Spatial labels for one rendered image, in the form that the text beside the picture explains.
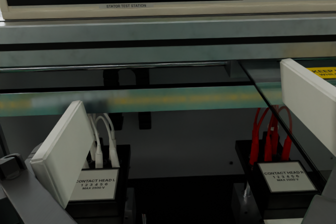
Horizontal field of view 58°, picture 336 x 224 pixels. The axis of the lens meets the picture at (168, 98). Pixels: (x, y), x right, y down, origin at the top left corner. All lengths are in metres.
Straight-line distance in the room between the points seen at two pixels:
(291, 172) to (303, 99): 0.26
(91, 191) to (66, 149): 0.23
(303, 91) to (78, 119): 0.13
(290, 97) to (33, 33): 0.26
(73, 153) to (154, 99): 0.19
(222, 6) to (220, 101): 0.11
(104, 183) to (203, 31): 0.22
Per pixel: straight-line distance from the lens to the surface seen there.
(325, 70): 0.36
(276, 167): 0.43
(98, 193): 0.39
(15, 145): 0.63
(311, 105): 0.17
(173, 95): 0.35
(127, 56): 0.33
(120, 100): 0.35
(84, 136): 0.20
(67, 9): 0.36
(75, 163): 0.18
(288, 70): 0.19
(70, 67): 0.43
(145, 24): 0.32
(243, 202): 0.52
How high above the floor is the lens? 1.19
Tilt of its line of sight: 27 degrees down
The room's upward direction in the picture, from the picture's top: 1 degrees counter-clockwise
